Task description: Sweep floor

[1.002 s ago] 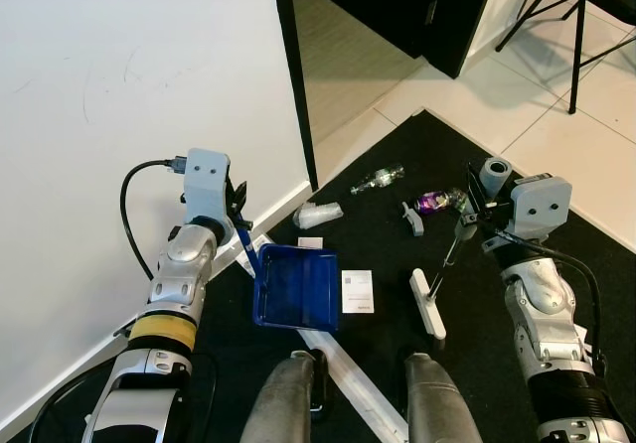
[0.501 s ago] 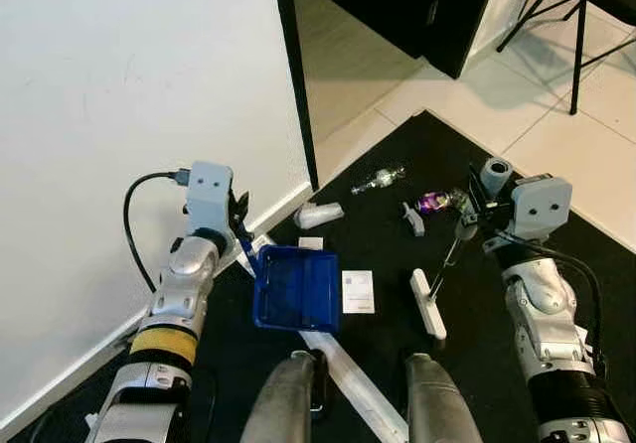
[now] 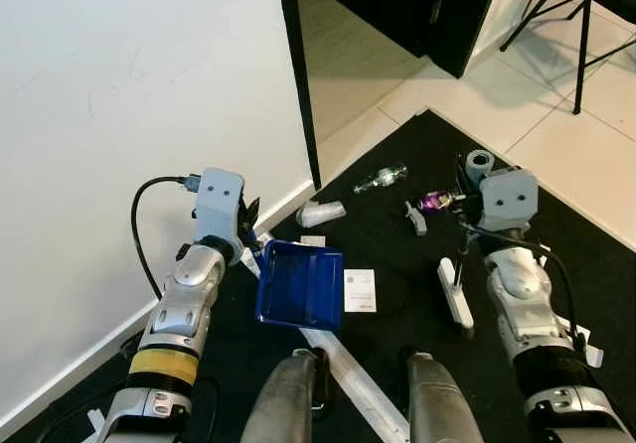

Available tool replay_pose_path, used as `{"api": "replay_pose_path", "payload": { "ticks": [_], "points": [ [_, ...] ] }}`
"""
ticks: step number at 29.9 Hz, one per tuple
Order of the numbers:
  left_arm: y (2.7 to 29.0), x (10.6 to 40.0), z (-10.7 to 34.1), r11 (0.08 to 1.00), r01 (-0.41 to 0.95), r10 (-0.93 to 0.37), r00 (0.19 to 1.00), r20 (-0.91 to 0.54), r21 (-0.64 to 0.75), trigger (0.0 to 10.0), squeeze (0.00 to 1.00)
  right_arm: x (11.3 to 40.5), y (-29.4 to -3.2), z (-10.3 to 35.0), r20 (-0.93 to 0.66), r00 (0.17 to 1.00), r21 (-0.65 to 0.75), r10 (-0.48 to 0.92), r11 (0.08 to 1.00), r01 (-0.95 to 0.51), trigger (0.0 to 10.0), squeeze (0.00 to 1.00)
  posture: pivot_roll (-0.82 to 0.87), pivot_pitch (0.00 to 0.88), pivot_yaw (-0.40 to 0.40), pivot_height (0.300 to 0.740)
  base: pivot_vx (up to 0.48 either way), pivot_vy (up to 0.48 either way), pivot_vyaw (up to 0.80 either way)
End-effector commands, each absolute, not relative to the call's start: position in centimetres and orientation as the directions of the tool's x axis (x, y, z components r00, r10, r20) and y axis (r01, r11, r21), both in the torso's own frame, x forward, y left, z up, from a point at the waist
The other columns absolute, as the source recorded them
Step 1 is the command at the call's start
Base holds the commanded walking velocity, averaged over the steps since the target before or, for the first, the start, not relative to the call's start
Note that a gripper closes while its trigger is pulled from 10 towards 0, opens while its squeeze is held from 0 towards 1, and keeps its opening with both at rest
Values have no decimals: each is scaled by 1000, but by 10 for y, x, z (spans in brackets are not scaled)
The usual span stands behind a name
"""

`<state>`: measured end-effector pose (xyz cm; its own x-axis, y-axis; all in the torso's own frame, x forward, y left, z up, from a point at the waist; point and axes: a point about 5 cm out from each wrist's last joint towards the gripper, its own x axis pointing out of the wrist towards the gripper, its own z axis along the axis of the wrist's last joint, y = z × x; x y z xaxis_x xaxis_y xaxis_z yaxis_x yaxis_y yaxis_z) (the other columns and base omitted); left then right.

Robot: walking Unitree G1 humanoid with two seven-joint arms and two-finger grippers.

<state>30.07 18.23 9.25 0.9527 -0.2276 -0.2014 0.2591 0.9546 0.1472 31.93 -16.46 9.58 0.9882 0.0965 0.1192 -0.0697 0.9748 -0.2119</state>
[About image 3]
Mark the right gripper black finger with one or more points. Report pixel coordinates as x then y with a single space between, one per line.
467 180

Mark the blue plastic dustpan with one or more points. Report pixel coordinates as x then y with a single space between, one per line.
298 289

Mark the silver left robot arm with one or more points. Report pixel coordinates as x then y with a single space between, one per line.
184 294

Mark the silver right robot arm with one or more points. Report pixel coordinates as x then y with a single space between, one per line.
517 289

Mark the black floor mat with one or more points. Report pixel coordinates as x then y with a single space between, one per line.
397 294

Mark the white floor tape strip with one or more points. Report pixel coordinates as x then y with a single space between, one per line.
348 378

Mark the clear bottle purple label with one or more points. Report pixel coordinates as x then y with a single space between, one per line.
435 202

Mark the grey angled plastic piece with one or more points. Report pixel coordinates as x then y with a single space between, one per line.
417 222

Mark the small white paper card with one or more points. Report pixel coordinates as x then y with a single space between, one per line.
312 241

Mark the clear bottle green label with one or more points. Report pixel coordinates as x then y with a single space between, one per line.
381 179

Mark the black folding chair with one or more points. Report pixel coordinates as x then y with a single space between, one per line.
581 56

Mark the black cabinet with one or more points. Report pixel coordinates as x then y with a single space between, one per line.
417 6

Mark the grey robot left leg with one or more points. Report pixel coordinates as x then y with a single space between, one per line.
283 403

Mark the grey robot leg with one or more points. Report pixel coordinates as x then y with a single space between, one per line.
437 398
283 403

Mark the grey robot right leg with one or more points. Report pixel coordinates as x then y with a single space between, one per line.
437 398

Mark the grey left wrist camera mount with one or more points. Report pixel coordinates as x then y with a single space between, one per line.
219 205

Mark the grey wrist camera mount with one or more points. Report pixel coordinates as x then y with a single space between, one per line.
509 202
219 205

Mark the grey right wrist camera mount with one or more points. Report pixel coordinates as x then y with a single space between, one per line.
509 202

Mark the black door frame post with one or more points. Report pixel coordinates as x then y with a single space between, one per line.
298 75

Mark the white plastic bracket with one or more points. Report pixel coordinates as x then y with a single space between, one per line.
591 349

